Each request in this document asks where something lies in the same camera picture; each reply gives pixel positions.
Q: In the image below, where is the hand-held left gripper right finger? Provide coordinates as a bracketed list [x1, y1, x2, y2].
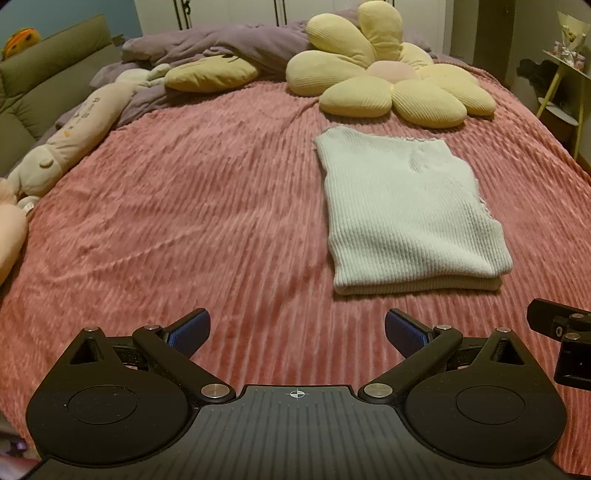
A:
[362, 308, 533, 402]

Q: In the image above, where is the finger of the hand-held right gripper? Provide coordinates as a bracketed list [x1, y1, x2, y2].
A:
[527, 298, 591, 343]
[553, 333, 591, 387]

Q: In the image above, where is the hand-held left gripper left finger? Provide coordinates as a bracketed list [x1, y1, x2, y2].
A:
[69, 308, 236, 402]

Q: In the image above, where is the white knitted garment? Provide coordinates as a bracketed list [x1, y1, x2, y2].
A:
[314, 125, 515, 296]

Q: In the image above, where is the pink ribbed blanket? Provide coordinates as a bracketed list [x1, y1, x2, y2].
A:
[0, 59, 591, 477]

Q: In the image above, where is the pink plush pillow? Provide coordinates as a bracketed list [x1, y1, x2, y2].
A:
[0, 177, 30, 288]

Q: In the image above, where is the yellow side table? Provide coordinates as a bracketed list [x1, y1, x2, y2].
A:
[534, 49, 591, 158]

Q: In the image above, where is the cream long plush toy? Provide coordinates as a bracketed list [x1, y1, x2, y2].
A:
[6, 62, 172, 214]

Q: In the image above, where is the dark cloth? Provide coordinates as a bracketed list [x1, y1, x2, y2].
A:
[516, 58, 560, 92]

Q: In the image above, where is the yellow flower cushion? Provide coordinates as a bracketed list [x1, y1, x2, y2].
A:
[285, 1, 498, 129]

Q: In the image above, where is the yellow leaf cushion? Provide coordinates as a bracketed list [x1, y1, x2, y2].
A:
[163, 55, 260, 93]

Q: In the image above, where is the green padded headboard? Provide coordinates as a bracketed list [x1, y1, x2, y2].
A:
[0, 14, 123, 179]

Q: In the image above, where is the wrapped flower bouquet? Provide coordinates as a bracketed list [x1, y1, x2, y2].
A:
[551, 10, 588, 66]

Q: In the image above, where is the purple duvet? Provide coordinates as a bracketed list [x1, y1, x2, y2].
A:
[55, 20, 445, 131]

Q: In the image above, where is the white wardrobe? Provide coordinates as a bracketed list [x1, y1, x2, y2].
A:
[134, 0, 445, 36]

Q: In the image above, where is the orange plush toy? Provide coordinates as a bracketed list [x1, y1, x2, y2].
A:
[1, 27, 42, 62]

